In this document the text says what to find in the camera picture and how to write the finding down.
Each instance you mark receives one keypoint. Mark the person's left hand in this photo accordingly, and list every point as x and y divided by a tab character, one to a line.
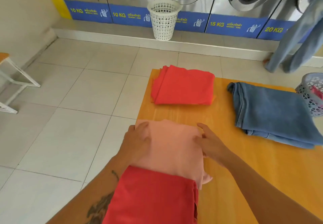
135	146

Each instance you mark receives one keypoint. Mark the person's right hand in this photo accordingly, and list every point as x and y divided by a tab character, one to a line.
213	146

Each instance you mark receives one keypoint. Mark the person's left thumb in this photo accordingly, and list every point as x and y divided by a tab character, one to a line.
145	130

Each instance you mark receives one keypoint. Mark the person's right thumb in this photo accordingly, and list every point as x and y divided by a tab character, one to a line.
198	139

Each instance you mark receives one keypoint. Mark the pink cloth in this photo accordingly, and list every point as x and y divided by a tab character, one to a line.
174	150
318	92

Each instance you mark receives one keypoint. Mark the person's right forearm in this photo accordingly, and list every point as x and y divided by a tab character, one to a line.
262	193

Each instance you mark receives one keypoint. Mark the person's left forearm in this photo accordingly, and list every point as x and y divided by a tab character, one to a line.
88	196

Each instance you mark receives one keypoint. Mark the red folded cloth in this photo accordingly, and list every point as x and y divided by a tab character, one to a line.
151	198
184	86

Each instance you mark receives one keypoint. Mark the folded blue jeans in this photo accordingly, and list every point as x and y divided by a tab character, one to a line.
270	110

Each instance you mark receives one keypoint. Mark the white plastic laundry basket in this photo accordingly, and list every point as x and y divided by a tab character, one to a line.
164	19

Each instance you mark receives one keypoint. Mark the grey plastic laundry basket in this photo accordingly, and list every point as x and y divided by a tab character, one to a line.
309	97

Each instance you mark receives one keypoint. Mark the steel front-load washing machine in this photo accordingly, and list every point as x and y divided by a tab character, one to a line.
83	6
194	11
128	11
237	21
280	27

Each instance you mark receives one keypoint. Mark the white-framed wooden bench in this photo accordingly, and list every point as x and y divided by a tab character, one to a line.
15	76

